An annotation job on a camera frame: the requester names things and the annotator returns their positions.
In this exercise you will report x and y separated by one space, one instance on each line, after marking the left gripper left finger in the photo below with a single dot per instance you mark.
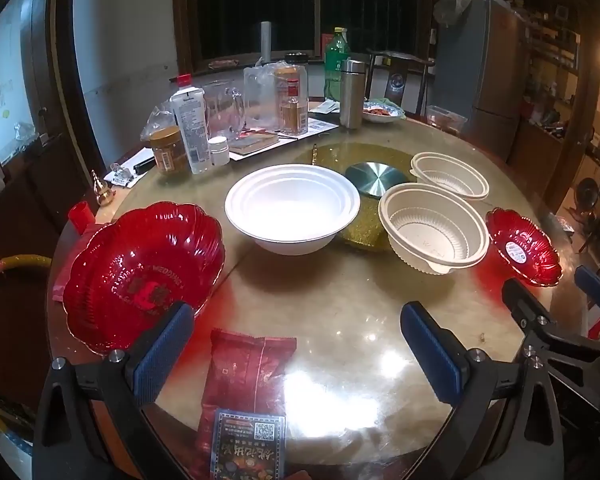
67 441

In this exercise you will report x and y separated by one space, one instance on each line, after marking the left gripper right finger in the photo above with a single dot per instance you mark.
504 421

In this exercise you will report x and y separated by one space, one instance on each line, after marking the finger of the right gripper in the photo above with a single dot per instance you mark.
528 313
589 282

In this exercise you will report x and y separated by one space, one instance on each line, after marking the small red scalloped plate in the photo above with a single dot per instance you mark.
524 247

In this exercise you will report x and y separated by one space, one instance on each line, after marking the cream plastic bowl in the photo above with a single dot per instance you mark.
450 173
432 230

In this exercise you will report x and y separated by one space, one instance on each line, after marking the large red scalloped plate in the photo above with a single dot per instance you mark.
134 268

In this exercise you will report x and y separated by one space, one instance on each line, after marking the white foam bowl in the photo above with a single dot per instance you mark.
292 209

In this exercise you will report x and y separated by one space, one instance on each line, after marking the red snack packet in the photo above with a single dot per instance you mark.
246 374

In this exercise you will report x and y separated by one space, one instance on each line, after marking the red yellow hula hoop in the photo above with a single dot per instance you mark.
18 261

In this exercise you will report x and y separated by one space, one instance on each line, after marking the gold glitter round mat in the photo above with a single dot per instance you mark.
365 231

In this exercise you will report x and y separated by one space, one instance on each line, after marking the red plastic cup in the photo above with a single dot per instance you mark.
81 216

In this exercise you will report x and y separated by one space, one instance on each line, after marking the silver turntable disc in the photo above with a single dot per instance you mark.
373 179

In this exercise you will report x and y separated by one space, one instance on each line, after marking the clear plastic food container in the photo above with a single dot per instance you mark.
445 120

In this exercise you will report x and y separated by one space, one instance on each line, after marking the small brass bell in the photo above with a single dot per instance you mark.
103 192

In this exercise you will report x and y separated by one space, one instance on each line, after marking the refrigerator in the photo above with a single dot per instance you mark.
481 67

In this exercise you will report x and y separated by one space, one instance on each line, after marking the blue white food plate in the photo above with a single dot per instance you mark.
381 112

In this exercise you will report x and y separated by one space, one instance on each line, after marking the wooden chair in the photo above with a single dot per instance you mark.
400 65

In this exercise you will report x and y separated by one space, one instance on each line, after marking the peanut butter jar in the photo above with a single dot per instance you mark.
169 150

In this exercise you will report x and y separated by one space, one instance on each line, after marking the small white jar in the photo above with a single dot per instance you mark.
219 151

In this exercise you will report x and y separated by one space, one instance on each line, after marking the steel thermos flask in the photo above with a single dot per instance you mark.
352 92

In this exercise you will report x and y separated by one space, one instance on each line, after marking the book on tray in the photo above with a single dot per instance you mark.
252 142

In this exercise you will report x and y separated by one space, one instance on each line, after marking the green plastic bottle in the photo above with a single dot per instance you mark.
336 52

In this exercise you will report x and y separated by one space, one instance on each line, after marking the white lotion bottle red cap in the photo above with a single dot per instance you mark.
189 109

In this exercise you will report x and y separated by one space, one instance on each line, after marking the clear glass pitcher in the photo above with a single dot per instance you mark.
225 109

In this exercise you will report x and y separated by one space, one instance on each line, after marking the clear plastic bag of jars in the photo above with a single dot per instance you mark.
276 98

